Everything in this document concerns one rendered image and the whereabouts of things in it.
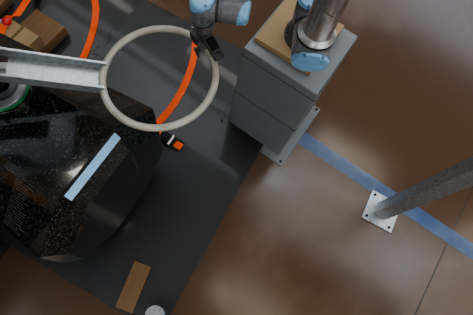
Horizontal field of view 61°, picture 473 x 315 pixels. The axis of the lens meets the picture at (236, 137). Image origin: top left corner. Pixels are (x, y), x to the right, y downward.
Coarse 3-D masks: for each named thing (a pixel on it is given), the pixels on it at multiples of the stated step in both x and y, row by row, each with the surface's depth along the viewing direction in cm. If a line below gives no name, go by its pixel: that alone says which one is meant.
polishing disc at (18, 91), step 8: (0, 64) 167; (0, 72) 166; (8, 88) 164; (16, 88) 164; (24, 88) 165; (0, 96) 162; (8, 96) 163; (16, 96) 163; (0, 104) 161; (8, 104) 162
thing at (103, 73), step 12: (132, 36) 170; (120, 48) 169; (108, 60) 166; (216, 72) 164; (216, 84) 162; (108, 96) 160; (108, 108) 158; (204, 108) 159; (120, 120) 157; (132, 120) 156; (180, 120) 156; (192, 120) 158
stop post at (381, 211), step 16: (464, 160) 172; (432, 176) 194; (448, 176) 178; (464, 176) 168; (400, 192) 225; (416, 192) 203; (432, 192) 192; (448, 192) 185; (368, 208) 250; (384, 208) 235; (400, 208) 225; (384, 224) 247
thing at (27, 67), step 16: (0, 48) 150; (16, 64) 154; (32, 64) 157; (48, 64) 159; (64, 64) 161; (80, 64) 162; (96, 64) 163; (0, 80) 150; (16, 80) 150; (32, 80) 151; (48, 80) 152; (64, 80) 159; (80, 80) 162; (96, 80) 164
